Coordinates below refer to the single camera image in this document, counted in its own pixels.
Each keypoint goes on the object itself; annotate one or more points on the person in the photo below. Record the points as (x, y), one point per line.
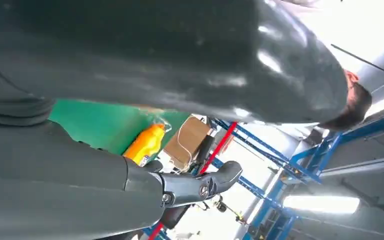
(354, 106)

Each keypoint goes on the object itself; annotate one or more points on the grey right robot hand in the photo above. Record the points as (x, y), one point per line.
(145, 49)

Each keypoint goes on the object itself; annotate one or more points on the brown cardboard box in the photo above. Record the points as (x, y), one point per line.
(192, 136)

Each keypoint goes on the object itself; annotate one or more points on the blue metal rack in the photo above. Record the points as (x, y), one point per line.
(304, 162)

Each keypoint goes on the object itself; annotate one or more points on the green table mat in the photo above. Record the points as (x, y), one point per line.
(96, 122)

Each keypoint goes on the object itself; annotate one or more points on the ceiling light panel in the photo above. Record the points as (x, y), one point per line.
(321, 204)

